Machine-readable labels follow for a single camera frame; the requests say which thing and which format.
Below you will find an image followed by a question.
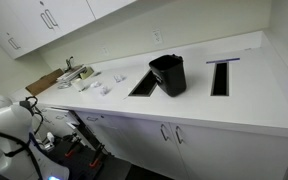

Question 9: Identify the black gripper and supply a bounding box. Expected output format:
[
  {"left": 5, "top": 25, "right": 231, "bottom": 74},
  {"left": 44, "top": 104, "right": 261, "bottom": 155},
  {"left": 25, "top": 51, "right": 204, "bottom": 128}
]
[{"left": 53, "top": 133, "right": 72, "bottom": 145}]

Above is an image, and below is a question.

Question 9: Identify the white cabinet door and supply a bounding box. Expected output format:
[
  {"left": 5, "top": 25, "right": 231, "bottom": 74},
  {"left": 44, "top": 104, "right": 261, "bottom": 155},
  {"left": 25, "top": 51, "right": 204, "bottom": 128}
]
[
  {"left": 50, "top": 117, "right": 82, "bottom": 145},
  {"left": 102, "top": 114, "right": 190, "bottom": 180},
  {"left": 83, "top": 122, "right": 135, "bottom": 166},
  {"left": 0, "top": 0, "right": 38, "bottom": 60},
  {"left": 86, "top": 0, "right": 137, "bottom": 20},
  {"left": 168, "top": 122, "right": 288, "bottom": 180},
  {"left": 0, "top": 0, "right": 64, "bottom": 52},
  {"left": 38, "top": 0, "right": 97, "bottom": 33}
]

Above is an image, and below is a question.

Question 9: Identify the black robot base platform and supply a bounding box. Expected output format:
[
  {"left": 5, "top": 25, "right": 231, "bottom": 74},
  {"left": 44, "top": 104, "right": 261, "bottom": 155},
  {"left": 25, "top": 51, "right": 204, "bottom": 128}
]
[{"left": 45, "top": 134, "right": 133, "bottom": 180}]

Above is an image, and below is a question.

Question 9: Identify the brown cutting board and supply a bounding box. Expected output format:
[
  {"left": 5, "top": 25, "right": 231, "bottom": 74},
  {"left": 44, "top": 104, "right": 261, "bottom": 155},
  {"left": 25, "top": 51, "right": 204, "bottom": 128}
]
[{"left": 25, "top": 68, "right": 65, "bottom": 97}]

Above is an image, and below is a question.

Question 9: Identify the crumpled white paper ball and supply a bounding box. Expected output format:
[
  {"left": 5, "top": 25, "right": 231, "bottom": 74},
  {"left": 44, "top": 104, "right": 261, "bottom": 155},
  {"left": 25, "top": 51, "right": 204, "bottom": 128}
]
[
  {"left": 89, "top": 80, "right": 102, "bottom": 89},
  {"left": 98, "top": 85, "right": 112, "bottom": 97},
  {"left": 113, "top": 73, "right": 127, "bottom": 83}
]

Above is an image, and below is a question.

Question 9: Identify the small metal stand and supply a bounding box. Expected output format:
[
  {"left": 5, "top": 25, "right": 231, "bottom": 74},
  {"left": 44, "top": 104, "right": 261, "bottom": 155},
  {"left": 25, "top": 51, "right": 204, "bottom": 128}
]
[{"left": 64, "top": 55, "right": 75, "bottom": 72}]

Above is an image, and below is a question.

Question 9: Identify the black plastic waste bin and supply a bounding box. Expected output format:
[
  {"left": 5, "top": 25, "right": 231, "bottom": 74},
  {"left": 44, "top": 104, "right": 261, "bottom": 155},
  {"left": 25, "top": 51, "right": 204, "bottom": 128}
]
[{"left": 148, "top": 54, "right": 188, "bottom": 98}]

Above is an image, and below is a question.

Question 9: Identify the purple label strip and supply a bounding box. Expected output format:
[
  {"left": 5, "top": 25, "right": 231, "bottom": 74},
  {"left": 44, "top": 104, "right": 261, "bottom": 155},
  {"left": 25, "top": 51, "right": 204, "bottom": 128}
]
[{"left": 205, "top": 57, "right": 241, "bottom": 65}]

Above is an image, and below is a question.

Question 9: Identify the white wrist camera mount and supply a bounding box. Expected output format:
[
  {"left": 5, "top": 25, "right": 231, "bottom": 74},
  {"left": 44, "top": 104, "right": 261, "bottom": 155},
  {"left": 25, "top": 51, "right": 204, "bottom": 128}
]
[{"left": 44, "top": 131, "right": 56, "bottom": 145}]

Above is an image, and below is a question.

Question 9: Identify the black clamp red handle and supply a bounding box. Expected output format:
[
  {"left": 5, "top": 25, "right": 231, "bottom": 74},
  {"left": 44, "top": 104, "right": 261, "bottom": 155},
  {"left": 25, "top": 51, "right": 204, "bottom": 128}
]
[
  {"left": 89, "top": 143, "right": 106, "bottom": 168},
  {"left": 64, "top": 136, "right": 83, "bottom": 158}
]

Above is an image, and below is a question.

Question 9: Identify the metal lower cabinet handle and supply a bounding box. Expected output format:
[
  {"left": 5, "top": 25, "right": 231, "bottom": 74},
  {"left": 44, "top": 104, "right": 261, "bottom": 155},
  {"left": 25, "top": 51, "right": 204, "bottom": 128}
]
[
  {"left": 42, "top": 115, "right": 53, "bottom": 125},
  {"left": 159, "top": 123, "right": 169, "bottom": 142},
  {"left": 174, "top": 125, "right": 184, "bottom": 145}
]

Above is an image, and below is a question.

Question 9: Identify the metal cabinet handle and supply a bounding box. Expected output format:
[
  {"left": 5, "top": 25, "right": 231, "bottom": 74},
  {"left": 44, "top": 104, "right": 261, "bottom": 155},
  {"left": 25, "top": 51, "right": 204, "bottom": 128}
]
[
  {"left": 174, "top": 125, "right": 184, "bottom": 145},
  {"left": 7, "top": 37, "right": 22, "bottom": 51},
  {"left": 159, "top": 123, "right": 169, "bottom": 142},
  {"left": 39, "top": 12, "right": 54, "bottom": 31},
  {"left": 42, "top": 115, "right": 53, "bottom": 125},
  {"left": 44, "top": 8, "right": 59, "bottom": 28}
]

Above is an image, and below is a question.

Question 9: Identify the white wall outlet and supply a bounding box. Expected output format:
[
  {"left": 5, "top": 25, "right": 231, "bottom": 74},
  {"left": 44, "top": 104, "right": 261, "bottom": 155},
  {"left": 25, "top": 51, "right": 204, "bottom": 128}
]
[
  {"left": 151, "top": 28, "right": 164, "bottom": 46},
  {"left": 100, "top": 46, "right": 110, "bottom": 57}
]

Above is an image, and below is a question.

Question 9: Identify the metal upper cabinet handle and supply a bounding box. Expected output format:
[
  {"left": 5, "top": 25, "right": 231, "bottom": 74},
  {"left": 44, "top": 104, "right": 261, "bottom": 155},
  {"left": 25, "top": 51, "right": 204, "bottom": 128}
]
[
  {"left": 44, "top": 8, "right": 59, "bottom": 28},
  {"left": 39, "top": 12, "right": 54, "bottom": 31},
  {"left": 7, "top": 37, "right": 22, "bottom": 51}
]

